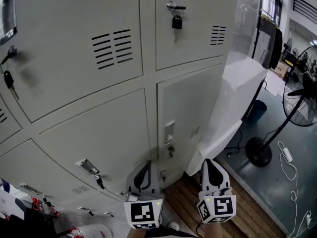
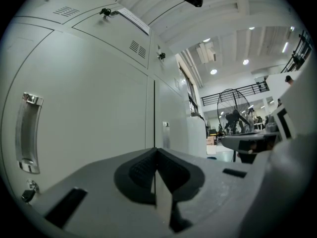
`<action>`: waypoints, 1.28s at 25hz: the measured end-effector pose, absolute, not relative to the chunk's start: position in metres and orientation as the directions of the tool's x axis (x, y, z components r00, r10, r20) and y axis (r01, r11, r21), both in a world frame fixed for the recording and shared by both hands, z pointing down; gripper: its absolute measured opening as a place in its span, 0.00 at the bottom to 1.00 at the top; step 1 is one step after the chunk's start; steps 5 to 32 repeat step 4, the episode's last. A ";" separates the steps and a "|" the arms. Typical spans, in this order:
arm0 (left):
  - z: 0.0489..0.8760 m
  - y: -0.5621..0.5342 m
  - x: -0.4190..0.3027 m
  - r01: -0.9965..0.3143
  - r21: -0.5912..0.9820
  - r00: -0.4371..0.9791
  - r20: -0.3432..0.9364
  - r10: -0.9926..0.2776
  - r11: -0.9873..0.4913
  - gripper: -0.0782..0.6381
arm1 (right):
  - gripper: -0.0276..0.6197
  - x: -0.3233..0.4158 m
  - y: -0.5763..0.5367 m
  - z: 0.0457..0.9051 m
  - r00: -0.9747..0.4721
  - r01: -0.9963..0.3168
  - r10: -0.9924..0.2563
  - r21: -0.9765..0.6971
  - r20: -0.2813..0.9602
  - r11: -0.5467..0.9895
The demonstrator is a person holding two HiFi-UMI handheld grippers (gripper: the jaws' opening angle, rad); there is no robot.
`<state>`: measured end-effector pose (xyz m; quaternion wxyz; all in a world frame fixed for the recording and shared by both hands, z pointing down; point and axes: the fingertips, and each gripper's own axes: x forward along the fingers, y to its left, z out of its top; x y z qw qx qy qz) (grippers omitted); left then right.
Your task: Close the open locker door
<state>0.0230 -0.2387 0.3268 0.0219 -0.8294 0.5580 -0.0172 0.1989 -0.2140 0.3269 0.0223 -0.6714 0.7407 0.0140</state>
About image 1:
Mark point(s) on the cardboard box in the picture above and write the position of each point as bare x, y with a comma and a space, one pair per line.
282, 69

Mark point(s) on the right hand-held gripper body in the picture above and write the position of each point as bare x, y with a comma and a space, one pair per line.
223, 206

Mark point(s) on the wooden slat platform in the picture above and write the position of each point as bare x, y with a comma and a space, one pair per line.
247, 214

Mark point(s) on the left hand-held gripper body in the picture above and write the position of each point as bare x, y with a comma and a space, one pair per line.
142, 212

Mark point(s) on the dark teal bin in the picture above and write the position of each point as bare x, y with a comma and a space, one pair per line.
257, 111

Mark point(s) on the grey metal locker cabinet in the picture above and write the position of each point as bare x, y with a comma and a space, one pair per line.
99, 108

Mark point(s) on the person's dark trousers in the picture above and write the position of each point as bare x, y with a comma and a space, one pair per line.
173, 234

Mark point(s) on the black standing fan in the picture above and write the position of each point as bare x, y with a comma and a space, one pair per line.
258, 152

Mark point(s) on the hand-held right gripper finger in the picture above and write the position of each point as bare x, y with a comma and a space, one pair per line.
226, 183
203, 185

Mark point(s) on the white board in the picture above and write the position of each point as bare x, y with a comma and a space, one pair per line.
273, 83

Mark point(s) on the large white housing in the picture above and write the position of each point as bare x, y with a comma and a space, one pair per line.
237, 88

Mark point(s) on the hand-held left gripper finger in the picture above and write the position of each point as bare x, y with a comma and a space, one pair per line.
130, 186
154, 186

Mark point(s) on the person's right forearm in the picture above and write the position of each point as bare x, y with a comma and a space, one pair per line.
213, 230

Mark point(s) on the person's right white shoe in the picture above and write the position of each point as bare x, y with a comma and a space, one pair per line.
173, 226

